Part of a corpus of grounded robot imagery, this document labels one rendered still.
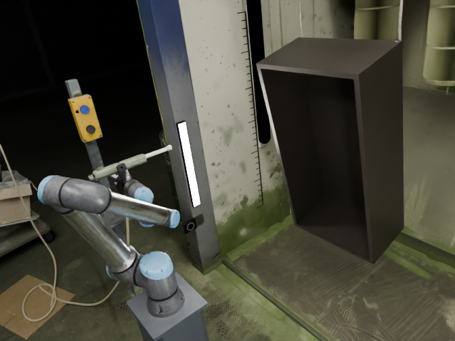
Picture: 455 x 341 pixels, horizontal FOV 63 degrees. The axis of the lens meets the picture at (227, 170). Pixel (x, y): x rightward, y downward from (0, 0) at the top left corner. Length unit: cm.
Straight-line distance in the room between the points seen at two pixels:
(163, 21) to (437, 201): 226
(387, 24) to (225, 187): 165
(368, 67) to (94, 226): 132
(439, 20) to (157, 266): 222
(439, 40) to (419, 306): 169
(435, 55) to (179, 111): 169
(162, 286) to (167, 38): 137
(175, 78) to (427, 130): 196
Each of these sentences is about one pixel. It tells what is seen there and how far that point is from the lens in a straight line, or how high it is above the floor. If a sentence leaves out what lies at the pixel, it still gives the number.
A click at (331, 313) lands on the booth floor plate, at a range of 267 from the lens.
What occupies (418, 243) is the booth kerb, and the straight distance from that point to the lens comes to 316.
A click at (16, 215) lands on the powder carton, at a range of 382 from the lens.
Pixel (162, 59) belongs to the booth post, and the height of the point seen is 167.
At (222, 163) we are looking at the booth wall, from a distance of 269.
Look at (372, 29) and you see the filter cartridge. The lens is 307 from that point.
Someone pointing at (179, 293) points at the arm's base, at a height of 70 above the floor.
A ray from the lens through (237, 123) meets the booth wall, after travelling 270.
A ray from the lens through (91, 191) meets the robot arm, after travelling 145.
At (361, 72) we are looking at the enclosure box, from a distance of 167.
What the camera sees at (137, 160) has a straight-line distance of 219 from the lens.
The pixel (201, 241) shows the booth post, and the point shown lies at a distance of 285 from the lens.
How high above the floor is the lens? 204
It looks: 27 degrees down
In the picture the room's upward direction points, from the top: 8 degrees counter-clockwise
